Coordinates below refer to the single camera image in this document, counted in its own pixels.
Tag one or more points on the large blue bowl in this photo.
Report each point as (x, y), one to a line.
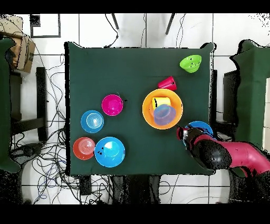
(109, 152)
(202, 125)

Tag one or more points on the small blue bowl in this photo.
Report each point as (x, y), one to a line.
(164, 115)
(92, 121)

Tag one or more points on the yellow cup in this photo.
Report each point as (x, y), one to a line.
(162, 101)

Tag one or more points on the large yellow bowl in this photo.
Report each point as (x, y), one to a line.
(147, 114)

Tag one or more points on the red cup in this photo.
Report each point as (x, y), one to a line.
(167, 84)

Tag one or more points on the green bowl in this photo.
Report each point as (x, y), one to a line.
(191, 63)

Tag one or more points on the pink bowl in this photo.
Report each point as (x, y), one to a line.
(112, 105)

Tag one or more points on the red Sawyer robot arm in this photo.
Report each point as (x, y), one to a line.
(238, 154)

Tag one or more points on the black box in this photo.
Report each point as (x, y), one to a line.
(230, 97)

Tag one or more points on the dark green tablecloth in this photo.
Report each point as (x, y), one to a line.
(126, 69)
(5, 105)
(251, 105)

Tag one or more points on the orange bowl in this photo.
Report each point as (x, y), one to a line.
(84, 148)

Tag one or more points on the black tripod leg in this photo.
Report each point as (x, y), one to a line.
(115, 22)
(170, 24)

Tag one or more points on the black power strip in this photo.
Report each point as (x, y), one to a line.
(85, 186)

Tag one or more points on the black stand base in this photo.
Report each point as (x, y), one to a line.
(28, 151)

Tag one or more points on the cardboard box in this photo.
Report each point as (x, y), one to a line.
(25, 55)

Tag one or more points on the black table frame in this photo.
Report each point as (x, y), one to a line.
(41, 103)

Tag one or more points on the black square frame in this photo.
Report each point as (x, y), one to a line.
(34, 21)

